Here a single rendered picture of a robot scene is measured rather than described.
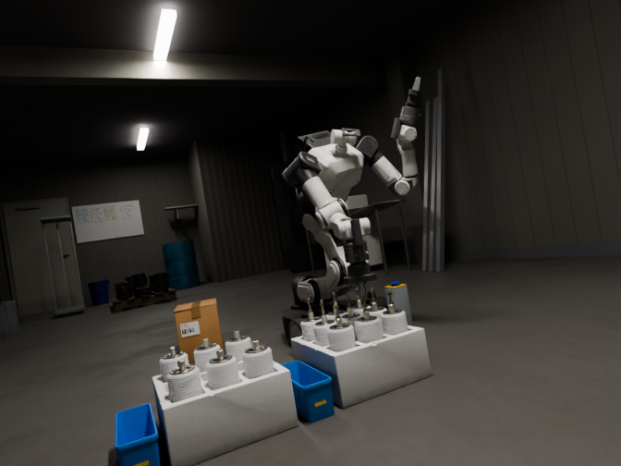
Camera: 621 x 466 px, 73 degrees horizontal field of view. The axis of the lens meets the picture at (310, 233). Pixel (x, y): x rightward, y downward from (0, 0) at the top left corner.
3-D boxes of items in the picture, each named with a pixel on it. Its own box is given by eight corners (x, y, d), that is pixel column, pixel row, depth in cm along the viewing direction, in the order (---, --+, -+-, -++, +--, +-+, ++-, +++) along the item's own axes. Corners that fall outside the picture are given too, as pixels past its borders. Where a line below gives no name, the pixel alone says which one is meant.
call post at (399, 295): (395, 356, 187) (383, 287, 188) (407, 351, 190) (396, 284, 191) (406, 359, 181) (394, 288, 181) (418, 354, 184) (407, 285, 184)
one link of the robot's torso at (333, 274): (298, 285, 242) (330, 254, 202) (329, 278, 251) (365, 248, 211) (307, 311, 237) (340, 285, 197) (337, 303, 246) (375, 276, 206)
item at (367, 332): (389, 370, 151) (381, 320, 151) (362, 374, 151) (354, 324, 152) (386, 361, 160) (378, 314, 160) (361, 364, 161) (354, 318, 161)
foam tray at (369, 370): (297, 381, 176) (290, 338, 176) (373, 356, 192) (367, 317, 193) (343, 409, 140) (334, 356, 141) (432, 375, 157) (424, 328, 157)
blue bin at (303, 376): (276, 398, 160) (272, 367, 160) (303, 389, 164) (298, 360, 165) (309, 425, 133) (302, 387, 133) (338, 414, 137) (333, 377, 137)
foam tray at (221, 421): (159, 425, 152) (152, 376, 152) (261, 393, 168) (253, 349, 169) (172, 473, 117) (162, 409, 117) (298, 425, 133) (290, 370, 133)
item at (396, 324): (417, 359, 157) (409, 311, 157) (394, 364, 155) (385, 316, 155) (406, 353, 167) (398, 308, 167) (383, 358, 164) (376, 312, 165)
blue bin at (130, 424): (120, 448, 138) (115, 412, 138) (155, 437, 142) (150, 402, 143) (121, 493, 111) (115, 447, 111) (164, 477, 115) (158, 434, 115)
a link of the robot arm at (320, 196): (324, 233, 186) (299, 193, 192) (349, 218, 187) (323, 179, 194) (322, 225, 175) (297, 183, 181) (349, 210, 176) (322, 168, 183)
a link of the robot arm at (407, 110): (426, 93, 204) (420, 118, 207) (406, 91, 206) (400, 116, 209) (426, 91, 192) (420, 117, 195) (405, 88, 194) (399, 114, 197)
